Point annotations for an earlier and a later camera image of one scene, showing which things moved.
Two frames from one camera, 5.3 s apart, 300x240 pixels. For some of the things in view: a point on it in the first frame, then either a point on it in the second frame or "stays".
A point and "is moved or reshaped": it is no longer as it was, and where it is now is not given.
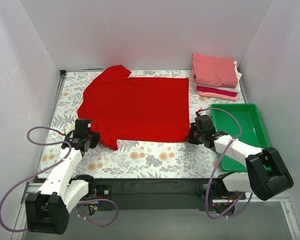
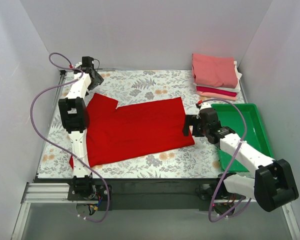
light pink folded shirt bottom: [216, 96] stays
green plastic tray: [253, 131] stays
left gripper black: [94, 139] -> [97, 78]
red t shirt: [139, 109] is moved or reshaped
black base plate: [157, 194] stays
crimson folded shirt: [216, 91] stays
